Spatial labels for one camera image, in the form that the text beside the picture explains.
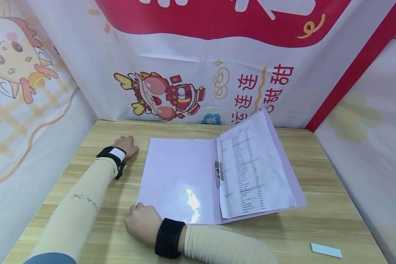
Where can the printed paper sheet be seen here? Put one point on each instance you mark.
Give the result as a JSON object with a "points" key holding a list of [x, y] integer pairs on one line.
{"points": [[254, 165]]}

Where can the person's right fingers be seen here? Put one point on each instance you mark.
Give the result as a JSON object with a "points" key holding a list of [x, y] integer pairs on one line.
{"points": [[137, 207]]}

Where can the person's left thumb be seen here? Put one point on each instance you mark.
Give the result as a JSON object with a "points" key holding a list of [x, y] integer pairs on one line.
{"points": [[134, 150]]}

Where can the black wrist band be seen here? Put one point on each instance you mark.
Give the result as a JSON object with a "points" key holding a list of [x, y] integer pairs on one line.
{"points": [[169, 238], [113, 154]]}

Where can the metal folder clip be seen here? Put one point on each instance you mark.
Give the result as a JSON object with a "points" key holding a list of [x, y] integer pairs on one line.
{"points": [[218, 173]]}

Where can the small white card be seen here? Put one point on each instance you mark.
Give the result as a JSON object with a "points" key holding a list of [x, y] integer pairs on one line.
{"points": [[326, 250]]}

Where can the lilac plastic folder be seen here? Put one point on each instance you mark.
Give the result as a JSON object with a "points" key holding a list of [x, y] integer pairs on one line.
{"points": [[175, 176]]}

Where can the person's left hand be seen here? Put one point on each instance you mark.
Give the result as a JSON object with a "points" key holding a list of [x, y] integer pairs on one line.
{"points": [[126, 146]]}

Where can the person's right hand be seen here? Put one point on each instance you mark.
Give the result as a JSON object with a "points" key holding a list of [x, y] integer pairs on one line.
{"points": [[144, 222]]}

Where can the person's left fingers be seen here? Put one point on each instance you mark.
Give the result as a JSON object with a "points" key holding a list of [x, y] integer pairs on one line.
{"points": [[123, 139]]}

